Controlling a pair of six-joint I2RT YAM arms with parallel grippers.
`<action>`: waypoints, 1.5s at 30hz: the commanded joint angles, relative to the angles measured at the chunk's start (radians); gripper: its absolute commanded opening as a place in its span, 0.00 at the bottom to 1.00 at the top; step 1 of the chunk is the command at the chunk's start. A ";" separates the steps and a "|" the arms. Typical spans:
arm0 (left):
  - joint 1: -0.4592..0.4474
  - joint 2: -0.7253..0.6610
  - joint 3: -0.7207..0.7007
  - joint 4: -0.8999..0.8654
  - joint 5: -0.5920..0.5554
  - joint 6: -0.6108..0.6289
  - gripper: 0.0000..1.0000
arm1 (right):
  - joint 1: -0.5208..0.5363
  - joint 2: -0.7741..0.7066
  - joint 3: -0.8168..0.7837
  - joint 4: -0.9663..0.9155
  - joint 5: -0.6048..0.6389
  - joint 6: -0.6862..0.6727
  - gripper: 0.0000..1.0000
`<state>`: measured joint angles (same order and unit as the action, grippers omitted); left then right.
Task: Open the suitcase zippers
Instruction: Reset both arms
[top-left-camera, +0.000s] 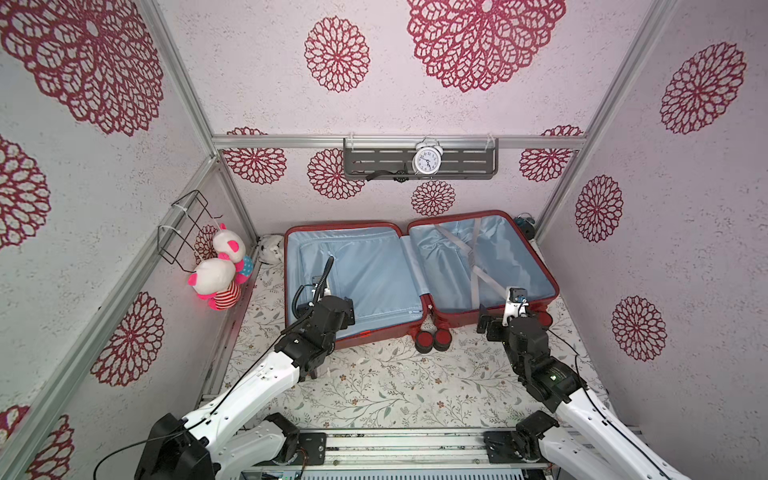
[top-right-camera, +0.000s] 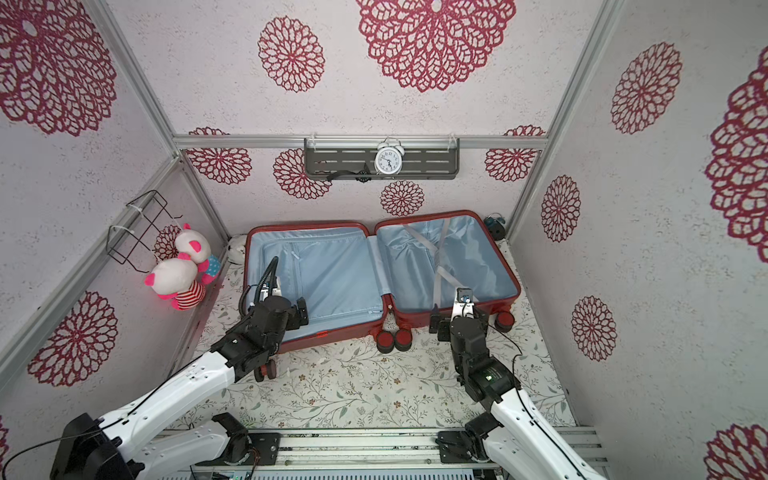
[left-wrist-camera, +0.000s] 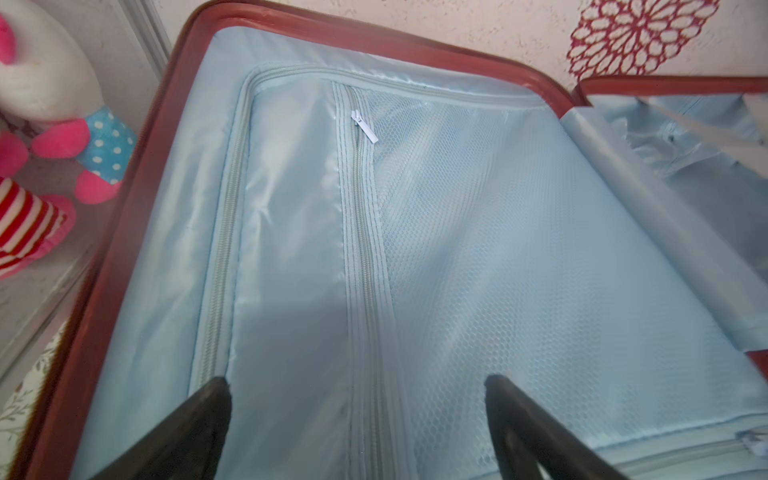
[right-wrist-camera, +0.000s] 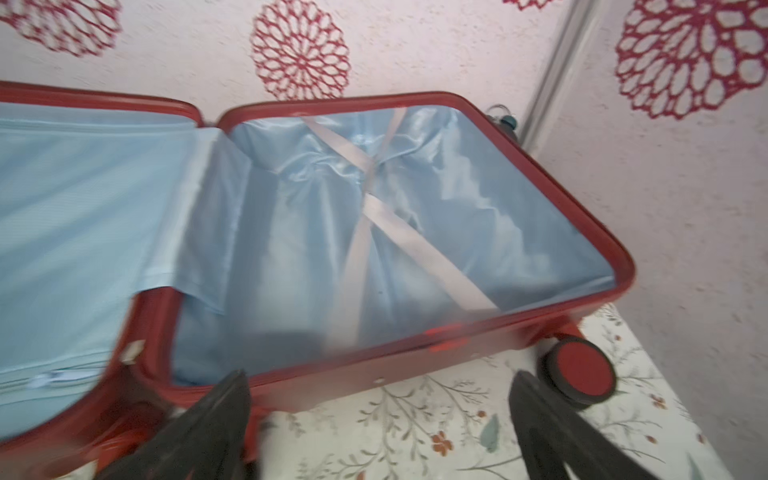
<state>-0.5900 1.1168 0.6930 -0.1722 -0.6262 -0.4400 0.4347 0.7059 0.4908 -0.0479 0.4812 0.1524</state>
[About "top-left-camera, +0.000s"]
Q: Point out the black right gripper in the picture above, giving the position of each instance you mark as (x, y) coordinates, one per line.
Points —
(501, 327)

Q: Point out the red hard-shell suitcase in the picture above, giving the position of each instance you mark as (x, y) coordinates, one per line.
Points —
(445, 268)

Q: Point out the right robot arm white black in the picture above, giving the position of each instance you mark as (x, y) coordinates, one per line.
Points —
(576, 431)

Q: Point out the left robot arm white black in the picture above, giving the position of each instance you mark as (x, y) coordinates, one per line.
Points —
(204, 444)

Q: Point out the teal twin-bell alarm clock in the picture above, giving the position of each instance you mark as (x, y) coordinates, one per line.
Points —
(527, 225)

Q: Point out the white alarm clock on shelf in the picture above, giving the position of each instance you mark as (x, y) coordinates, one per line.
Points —
(427, 159)

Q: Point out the white plush toy on table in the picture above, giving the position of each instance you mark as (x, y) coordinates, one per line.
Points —
(270, 249)

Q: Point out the white pink plush upper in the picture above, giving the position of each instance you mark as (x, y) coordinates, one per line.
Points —
(228, 245)

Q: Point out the white pink plush striped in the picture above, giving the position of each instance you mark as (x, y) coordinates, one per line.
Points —
(219, 282)

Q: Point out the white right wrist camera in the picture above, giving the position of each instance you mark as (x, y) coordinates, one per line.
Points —
(516, 305)

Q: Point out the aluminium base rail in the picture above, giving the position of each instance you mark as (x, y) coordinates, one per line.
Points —
(464, 453)

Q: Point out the grey metal wall shelf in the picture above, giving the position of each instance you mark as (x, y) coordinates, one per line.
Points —
(464, 160)

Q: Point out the black wire wall basket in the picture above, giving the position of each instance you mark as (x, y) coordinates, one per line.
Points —
(187, 241)

